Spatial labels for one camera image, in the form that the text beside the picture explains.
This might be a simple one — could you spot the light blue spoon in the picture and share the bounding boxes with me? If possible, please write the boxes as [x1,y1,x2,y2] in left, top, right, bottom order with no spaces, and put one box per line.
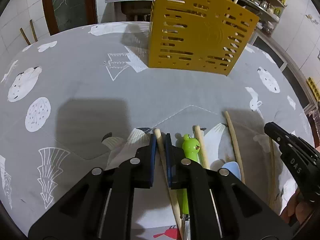
[222,161,241,180]

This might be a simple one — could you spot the green frog handle utensil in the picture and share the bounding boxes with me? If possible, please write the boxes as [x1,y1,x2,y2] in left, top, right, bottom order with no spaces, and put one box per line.
[177,134,200,215]

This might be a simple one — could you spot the long wooden chopstick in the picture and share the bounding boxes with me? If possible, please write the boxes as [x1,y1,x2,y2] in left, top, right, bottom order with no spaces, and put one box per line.
[224,111,246,184]

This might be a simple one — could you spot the thin wooden chopstick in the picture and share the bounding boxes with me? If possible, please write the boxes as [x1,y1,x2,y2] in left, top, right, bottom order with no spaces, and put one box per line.
[269,138,275,208]

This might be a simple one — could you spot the person's right hand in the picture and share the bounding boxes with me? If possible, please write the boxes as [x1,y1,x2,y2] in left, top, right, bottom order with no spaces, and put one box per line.
[280,188,313,224]

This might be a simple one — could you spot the yellow egg tray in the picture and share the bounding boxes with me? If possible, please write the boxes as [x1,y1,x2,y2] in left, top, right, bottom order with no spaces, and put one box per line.
[306,77,320,102]

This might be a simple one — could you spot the grey animal print tablecloth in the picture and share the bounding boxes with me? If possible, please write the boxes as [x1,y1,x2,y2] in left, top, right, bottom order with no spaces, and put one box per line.
[1,22,313,239]

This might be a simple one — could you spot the yellow perforated utensil holder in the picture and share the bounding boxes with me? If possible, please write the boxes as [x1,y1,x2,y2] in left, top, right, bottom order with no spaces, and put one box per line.
[148,0,259,75]

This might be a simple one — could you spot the dark brown glass door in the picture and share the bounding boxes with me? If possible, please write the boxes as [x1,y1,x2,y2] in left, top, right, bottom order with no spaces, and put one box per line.
[42,0,98,35]

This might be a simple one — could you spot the corner wall shelf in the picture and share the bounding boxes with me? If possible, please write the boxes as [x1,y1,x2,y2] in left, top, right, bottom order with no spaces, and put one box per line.
[237,0,285,37]

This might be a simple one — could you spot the wooden sticks against wall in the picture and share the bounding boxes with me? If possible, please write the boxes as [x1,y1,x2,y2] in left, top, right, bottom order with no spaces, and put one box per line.
[19,19,39,46]

